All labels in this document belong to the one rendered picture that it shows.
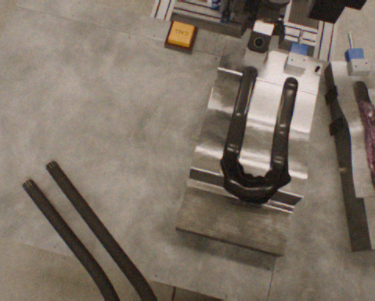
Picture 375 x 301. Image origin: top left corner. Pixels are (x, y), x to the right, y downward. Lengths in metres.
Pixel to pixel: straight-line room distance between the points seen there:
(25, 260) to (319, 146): 1.32
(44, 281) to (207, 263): 1.02
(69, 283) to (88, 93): 0.97
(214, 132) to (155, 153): 0.18
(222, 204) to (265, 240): 0.13
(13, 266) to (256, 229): 1.23
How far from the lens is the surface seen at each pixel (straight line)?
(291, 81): 1.09
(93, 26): 1.26
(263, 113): 1.04
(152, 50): 1.19
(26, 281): 1.93
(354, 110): 1.13
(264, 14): 0.94
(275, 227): 1.00
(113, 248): 0.94
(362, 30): 2.42
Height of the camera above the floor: 1.83
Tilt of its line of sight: 72 degrees down
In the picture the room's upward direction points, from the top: 7 degrees clockwise
